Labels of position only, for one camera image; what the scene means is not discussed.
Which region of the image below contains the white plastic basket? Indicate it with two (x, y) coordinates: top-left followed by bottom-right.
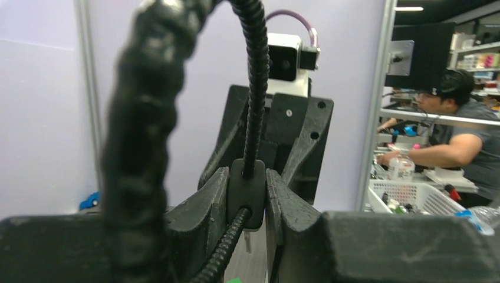
(366, 180), (465, 215)

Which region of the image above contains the seated person grey shirt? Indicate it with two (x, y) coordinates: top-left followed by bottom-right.
(376, 68), (500, 208)

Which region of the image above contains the plastic water bottle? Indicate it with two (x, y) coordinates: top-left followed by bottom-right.
(387, 155), (415, 181)

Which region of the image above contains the black cable padlock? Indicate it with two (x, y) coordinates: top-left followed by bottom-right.
(101, 1), (269, 282)

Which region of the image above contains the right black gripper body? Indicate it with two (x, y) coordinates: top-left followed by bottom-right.
(198, 85), (334, 204)

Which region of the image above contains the blue toy car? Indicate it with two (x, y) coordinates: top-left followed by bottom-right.
(79, 192), (100, 210)

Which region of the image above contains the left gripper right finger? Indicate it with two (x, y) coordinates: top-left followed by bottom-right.
(266, 170), (499, 282)

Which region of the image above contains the black computer monitor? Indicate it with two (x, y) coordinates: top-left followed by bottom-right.
(384, 22), (455, 91)

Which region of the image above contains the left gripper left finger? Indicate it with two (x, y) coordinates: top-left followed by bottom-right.
(1, 167), (229, 282)

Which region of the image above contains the aluminium frame post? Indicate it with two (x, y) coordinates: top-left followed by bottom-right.
(354, 0), (397, 212)

